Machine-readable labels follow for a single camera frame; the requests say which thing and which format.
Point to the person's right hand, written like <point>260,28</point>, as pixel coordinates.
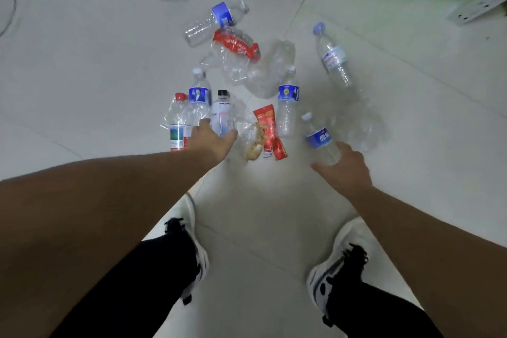
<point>350,171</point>

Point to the person's left hand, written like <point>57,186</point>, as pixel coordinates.
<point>210,143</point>

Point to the person's left thumb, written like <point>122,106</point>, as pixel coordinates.
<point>229,139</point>

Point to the person's right thumb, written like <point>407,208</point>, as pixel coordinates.
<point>323,168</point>

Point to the black-capped clear plastic bottle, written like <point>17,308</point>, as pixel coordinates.
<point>223,114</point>

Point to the white-capped bottle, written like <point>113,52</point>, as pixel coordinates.
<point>320,139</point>
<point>199,96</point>

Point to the person's left forearm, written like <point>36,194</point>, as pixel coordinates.
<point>99,223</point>

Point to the person's right forearm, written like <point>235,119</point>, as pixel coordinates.
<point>435,254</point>

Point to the clear plastic bag with food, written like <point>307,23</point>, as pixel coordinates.
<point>251,139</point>

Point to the red snack wrapper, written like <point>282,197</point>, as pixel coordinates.
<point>269,131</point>

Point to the red-capped bottle, green red label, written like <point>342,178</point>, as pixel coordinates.
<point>179,127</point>

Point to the white-capped bottle, blue portrait label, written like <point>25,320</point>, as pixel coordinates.
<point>199,96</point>

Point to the large crumpled clear bottle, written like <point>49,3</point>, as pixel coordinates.
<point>362,124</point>

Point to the bottle with blue yellow label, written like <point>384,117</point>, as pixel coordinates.
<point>287,104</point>

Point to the crushed clear label-free bottle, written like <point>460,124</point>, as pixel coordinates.
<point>273,68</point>

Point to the crushed bottle with red label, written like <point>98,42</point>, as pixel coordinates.
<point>233,50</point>

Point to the person's right white black shoe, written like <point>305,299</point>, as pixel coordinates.
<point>336,258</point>

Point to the person's white black shoe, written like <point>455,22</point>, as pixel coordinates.
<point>336,258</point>
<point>195,238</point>

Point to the person's left white black shoe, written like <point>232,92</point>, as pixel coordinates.
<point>195,238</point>

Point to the blue-capped bottle with white label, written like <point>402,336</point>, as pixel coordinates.
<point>334,58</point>

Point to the uncapped bottle with blue label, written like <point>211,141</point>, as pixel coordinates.
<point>216,19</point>

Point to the person's right black trouser leg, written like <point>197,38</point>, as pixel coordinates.
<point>376,310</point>

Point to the person's black trouser leg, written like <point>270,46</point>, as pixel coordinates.
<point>376,310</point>
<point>138,286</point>

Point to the person's left black trouser leg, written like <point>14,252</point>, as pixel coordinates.
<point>138,286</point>

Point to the white power strip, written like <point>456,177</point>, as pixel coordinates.
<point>481,5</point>

